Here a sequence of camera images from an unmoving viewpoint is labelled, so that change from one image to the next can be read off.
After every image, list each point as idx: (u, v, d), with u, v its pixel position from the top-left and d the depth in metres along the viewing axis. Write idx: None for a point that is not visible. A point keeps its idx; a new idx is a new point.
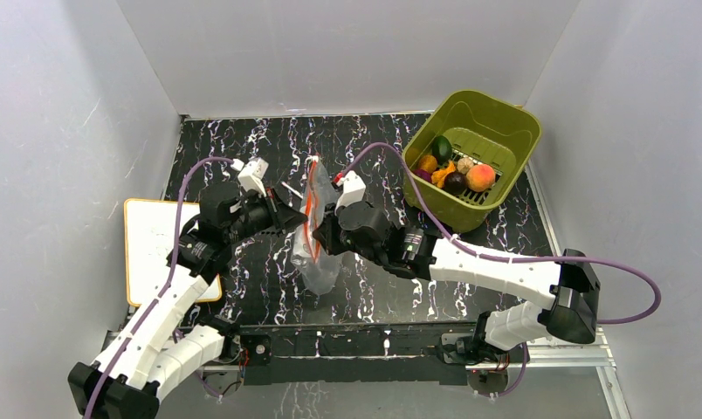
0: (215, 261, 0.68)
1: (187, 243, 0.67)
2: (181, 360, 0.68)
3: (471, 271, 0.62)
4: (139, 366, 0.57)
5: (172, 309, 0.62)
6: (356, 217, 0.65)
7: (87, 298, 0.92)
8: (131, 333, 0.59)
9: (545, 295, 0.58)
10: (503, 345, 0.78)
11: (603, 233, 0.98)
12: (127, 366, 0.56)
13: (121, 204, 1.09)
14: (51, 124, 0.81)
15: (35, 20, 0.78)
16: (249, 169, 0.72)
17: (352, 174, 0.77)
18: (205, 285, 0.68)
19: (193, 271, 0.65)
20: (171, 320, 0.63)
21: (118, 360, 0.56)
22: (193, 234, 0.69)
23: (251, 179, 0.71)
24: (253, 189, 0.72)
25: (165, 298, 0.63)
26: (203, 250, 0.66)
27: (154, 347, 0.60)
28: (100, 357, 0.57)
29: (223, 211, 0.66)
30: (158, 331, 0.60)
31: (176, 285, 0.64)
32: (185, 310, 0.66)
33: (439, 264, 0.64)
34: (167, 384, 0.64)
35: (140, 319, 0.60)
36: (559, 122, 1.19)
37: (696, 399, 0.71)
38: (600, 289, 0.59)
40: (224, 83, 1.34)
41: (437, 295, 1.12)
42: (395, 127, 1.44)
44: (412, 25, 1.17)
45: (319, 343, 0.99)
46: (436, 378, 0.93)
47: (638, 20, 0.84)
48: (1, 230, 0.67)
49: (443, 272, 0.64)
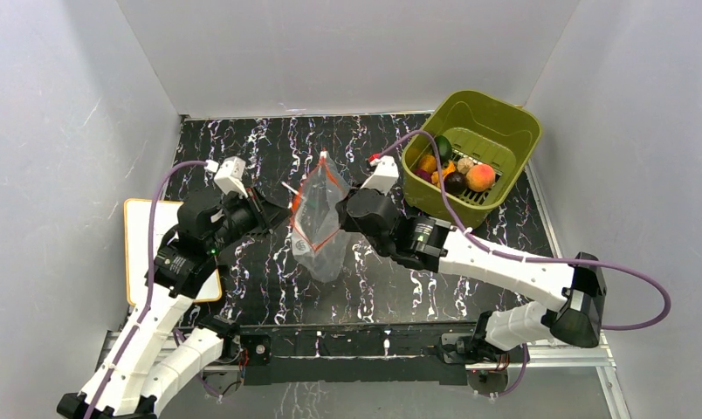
0: (196, 274, 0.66)
1: (165, 259, 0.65)
2: (178, 368, 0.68)
3: (482, 266, 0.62)
4: (126, 394, 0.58)
5: (154, 333, 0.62)
6: (365, 204, 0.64)
7: (87, 299, 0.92)
8: (114, 363, 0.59)
9: (555, 297, 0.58)
10: (503, 345, 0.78)
11: (603, 233, 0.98)
12: (113, 396, 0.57)
13: (121, 204, 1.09)
14: (51, 124, 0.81)
15: (36, 21, 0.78)
16: (226, 170, 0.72)
17: (389, 157, 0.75)
18: (189, 300, 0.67)
19: (172, 291, 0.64)
20: (155, 342, 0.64)
21: (104, 392, 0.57)
22: (171, 247, 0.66)
23: (230, 180, 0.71)
24: (234, 190, 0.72)
25: (146, 321, 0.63)
26: (181, 264, 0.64)
27: (141, 372, 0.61)
28: (86, 388, 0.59)
29: (204, 223, 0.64)
30: (141, 357, 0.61)
31: (155, 308, 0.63)
32: (170, 329, 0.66)
33: (450, 257, 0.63)
34: (164, 396, 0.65)
35: (121, 347, 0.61)
36: (559, 122, 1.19)
37: (695, 399, 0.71)
38: (607, 295, 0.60)
40: (224, 82, 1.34)
41: (437, 295, 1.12)
42: (395, 127, 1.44)
44: (412, 25, 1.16)
45: (319, 343, 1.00)
46: (436, 378, 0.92)
47: (638, 20, 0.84)
48: (1, 230, 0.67)
49: (451, 265, 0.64)
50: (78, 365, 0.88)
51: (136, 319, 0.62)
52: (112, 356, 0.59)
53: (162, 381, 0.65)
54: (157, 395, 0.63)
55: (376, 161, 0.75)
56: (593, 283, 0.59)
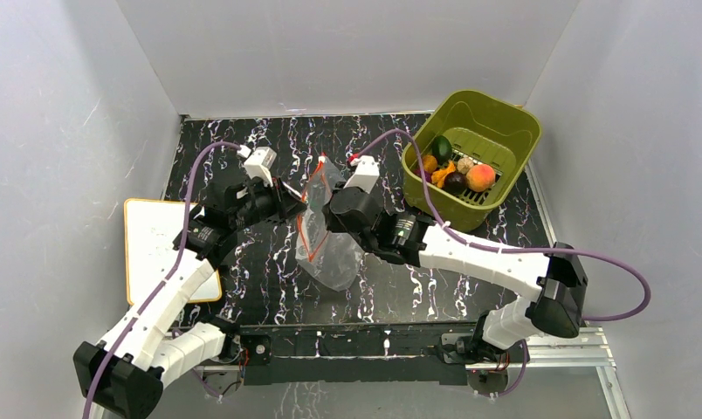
0: (221, 246, 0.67)
1: (194, 230, 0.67)
2: (183, 351, 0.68)
3: (460, 258, 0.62)
4: (144, 346, 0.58)
5: (178, 291, 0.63)
6: (347, 202, 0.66)
7: (87, 298, 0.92)
8: (138, 314, 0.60)
9: (531, 286, 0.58)
10: (501, 344, 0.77)
11: (603, 232, 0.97)
12: (133, 346, 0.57)
13: (121, 204, 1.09)
14: (51, 124, 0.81)
15: (37, 21, 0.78)
16: (258, 158, 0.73)
17: (368, 157, 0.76)
18: (212, 268, 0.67)
19: (200, 254, 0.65)
20: (176, 303, 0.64)
21: (124, 340, 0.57)
22: (200, 220, 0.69)
23: (260, 168, 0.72)
24: (258, 175, 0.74)
25: (172, 279, 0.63)
26: (209, 234, 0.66)
27: (159, 330, 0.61)
28: (106, 336, 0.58)
29: (230, 196, 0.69)
30: (163, 312, 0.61)
31: (183, 268, 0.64)
32: (191, 294, 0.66)
33: (429, 250, 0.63)
34: (169, 373, 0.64)
35: (147, 300, 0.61)
36: (559, 121, 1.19)
37: (695, 398, 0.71)
38: (587, 285, 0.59)
40: (224, 83, 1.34)
41: (437, 295, 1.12)
42: (395, 127, 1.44)
44: (412, 24, 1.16)
45: (319, 342, 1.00)
46: (436, 378, 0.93)
47: (639, 19, 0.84)
48: (1, 231, 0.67)
49: (431, 259, 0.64)
50: None
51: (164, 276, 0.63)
52: (137, 307, 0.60)
53: (169, 358, 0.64)
54: (165, 367, 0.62)
55: (356, 161, 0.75)
56: (570, 273, 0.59)
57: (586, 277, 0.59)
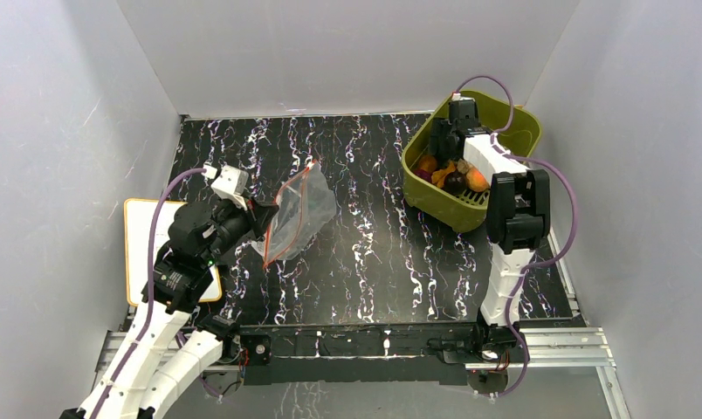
0: (193, 289, 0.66)
1: (161, 275, 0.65)
2: (176, 377, 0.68)
3: (482, 150, 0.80)
4: (124, 408, 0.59)
5: (151, 347, 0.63)
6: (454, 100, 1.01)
7: (87, 299, 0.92)
8: (113, 379, 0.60)
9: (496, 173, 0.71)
10: (487, 314, 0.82)
11: (603, 234, 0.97)
12: (111, 412, 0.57)
13: (121, 204, 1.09)
14: (51, 124, 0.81)
15: (36, 20, 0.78)
16: (230, 185, 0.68)
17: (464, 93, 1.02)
18: (187, 313, 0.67)
19: (169, 307, 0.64)
20: (154, 357, 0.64)
21: (102, 408, 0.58)
22: (168, 262, 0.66)
23: (231, 195, 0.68)
24: (230, 198, 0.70)
25: (142, 338, 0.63)
26: (177, 281, 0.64)
27: (140, 387, 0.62)
28: (85, 404, 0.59)
29: (198, 238, 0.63)
30: (141, 372, 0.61)
31: (153, 325, 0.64)
32: (168, 345, 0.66)
33: (471, 140, 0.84)
34: (163, 407, 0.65)
35: (120, 364, 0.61)
36: (560, 122, 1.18)
37: (696, 398, 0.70)
38: (540, 232, 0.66)
40: (224, 82, 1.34)
41: (437, 295, 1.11)
42: (395, 127, 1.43)
44: (412, 24, 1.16)
45: (319, 343, 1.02)
46: (436, 378, 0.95)
47: (639, 20, 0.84)
48: (2, 231, 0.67)
49: (469, 149, 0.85)
50: (78, 366, 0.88)
51: (134, 336, 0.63)
52: (111, 373, 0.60)
53: (161, 391, 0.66)
54: (155, 408, 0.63)
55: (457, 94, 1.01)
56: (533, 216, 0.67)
57: (544, 229, 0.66)
